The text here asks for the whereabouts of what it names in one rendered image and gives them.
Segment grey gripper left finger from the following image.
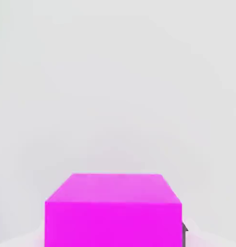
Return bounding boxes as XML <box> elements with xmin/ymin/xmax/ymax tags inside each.
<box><xmin>6</xmin><ymin>220</ymin><xmax>46</xmax><ymax>247</ymax></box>

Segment small magenta cube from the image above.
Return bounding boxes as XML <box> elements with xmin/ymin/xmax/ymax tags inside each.
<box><xmin>44</xmin><ymin>173</ymin><xmax>183</xmax><ymax>247</ymax></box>

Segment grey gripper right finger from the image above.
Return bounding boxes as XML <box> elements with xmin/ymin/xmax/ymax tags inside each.
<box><xmin>182</xmin><ymin>218</ymin><xmax>224</xmax><ymax>247</ymax></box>

